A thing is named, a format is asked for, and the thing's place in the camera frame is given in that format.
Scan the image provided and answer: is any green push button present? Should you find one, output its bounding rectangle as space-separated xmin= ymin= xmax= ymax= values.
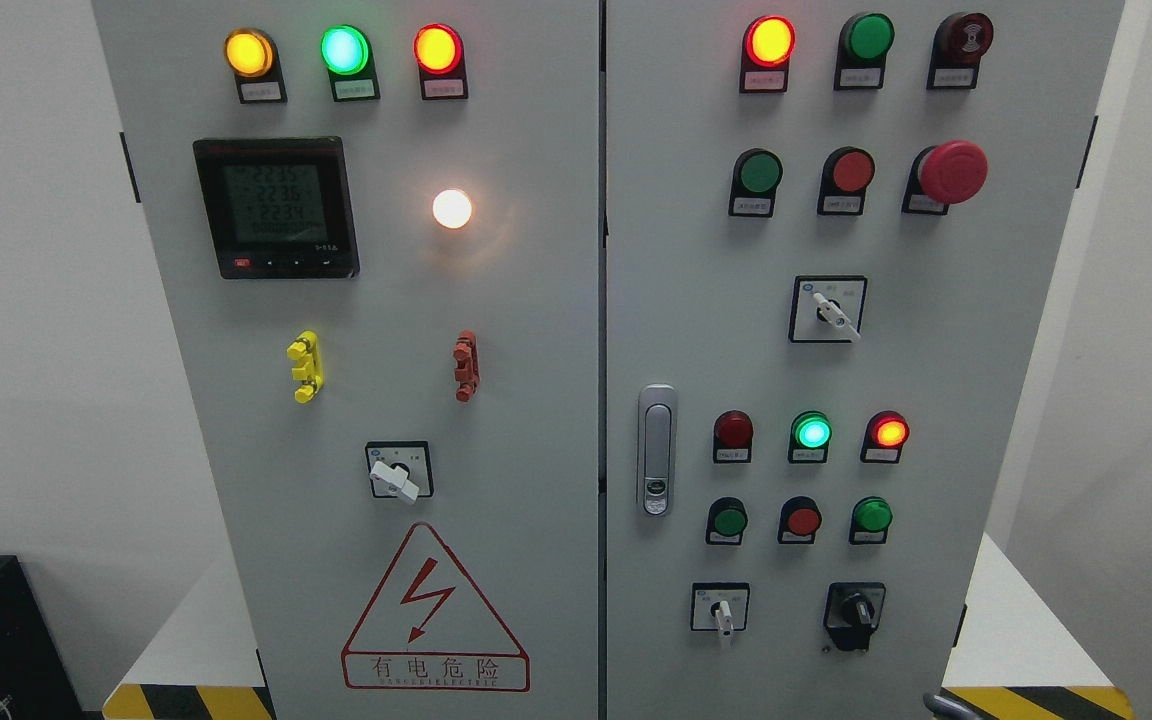
xmin=727 ymin=149 xmax=783 ymax=218
xmin=705 ymin=497 xmax=749 ymax=546

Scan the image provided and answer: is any yellow indicator light top left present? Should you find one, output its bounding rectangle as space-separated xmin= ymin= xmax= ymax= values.
xmin=223 ymin=26 xmax=287 ymax=104

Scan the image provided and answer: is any dark red indicator lamp left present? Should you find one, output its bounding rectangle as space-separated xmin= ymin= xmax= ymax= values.
xmin=712 ymin=410 xmax=755 ymax=464

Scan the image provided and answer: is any white platform with hazard stripes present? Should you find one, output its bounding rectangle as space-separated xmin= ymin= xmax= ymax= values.
xmin=100 ymin=538 xmax=1134 ymax=719

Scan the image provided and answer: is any green illuminated button lower right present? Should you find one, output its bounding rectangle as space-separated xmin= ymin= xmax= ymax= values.
xmin=847 ymin=497 xmax=893 ymax=546

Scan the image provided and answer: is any red indicator light top left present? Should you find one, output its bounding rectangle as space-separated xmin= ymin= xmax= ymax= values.
xmin=414 ymin=23 xmax=468 ymax=100

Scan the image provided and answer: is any white selector switch upper right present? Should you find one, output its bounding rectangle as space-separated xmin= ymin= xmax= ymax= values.
xmin=788 ymin=275 xmax=867 ymax=343

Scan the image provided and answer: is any white lit indicator lamp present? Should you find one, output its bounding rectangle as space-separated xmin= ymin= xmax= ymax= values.
xmin=431 ymin=188 xmax=473 ymax=229

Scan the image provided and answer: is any black digital power meter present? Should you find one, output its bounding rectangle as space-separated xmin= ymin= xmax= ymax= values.
xmin=194 ymin=136 xmax=361 ymax=279

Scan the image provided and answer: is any dark red buzzer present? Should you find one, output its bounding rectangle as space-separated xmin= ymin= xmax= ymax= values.
xmin=925 ymin=12 xmax=995 ymax=90

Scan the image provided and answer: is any red terminal connector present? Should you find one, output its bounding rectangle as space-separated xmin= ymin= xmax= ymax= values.
xmin=452 ymin=331 xmax=482 ymax=404

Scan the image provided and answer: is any white selector switch lower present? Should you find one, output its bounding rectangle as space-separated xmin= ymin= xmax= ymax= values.
xmin=690 ymin=582 xmax=751 ymax=650

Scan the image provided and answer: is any red push button lower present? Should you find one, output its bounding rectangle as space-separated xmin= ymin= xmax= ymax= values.
xmin=776 ymin=497 xmax=823 ymax=544

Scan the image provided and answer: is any black rotary knob switch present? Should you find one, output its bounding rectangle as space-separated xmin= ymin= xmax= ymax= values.
xmin=823 ymin=582 xmax=886 ymax=652

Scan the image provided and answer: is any lit red indicator right door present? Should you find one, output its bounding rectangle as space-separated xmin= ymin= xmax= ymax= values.
xmin=738 ymin=15 xmax=796 ymax=94

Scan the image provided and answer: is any red indicator lamp right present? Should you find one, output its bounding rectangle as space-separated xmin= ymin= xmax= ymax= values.
xmin=861 ymin=410 xmax=910 ymax=464

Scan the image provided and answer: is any red push button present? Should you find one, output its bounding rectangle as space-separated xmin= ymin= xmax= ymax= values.
xmin=817 ymin=146 xmax=876 ymax=217
xmin=776 ymin=497 xmax=823 ymax=544

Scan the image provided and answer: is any green indicator top right door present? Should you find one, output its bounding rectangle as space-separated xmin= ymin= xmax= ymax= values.
xmin=835 ymin=12 xmax=895 ymax=91

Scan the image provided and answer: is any grey electrical cabinet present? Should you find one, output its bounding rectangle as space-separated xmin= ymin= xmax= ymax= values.
xmin=93 ymin=1 xmax=1126 ymax=719

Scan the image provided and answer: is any green push button lower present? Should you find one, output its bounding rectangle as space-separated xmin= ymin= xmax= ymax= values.
xmin=705 ymin=497 xmax=749 ymax=546

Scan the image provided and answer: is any lit green indicator lamp middle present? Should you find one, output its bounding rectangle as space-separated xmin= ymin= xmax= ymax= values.
xmin=787 ymin=410 xmax=832 ymax=464

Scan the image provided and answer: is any red push button upper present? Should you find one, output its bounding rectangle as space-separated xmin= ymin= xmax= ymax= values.
xmin=817 ymin=146 xmax=876 ymax=217

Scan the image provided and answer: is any white selector switch left door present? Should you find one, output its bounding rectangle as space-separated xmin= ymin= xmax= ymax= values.
xmin=365 ymin=439 xmax=434 ymax=505

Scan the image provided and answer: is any green push button upper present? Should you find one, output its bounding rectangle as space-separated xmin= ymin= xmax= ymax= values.
xmin=727 ymin=149 xmax=783 ymax=218

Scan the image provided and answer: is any red high voltage warning sticker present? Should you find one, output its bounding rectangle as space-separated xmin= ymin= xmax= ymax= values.
xmin=340 ymin=521 xmax=531 ymax=694

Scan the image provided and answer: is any silver door handle lock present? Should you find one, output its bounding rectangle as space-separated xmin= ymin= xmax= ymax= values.
xmin=637 ymin=384 xmax=679 ymax=518

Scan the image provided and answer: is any yellow terminal connector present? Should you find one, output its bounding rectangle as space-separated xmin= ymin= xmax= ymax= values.
xmin=285 ymin=331 xmax=325 ymax=404

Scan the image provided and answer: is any white selector switch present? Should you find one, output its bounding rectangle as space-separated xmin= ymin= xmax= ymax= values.
xmin=788 ymin=275 xmax=867 ymax=343
xmin=690 ymin=582 xmax=751 ymax=650

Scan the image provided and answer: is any green indicator light top left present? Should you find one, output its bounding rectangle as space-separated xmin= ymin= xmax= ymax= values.
xmin=320 ymin=24 xmax=380 ymax=103

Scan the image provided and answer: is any red emergency stop mushroom button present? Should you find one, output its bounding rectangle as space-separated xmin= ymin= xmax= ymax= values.
xmin=901 ymin=138 xmax=990 ymax=217

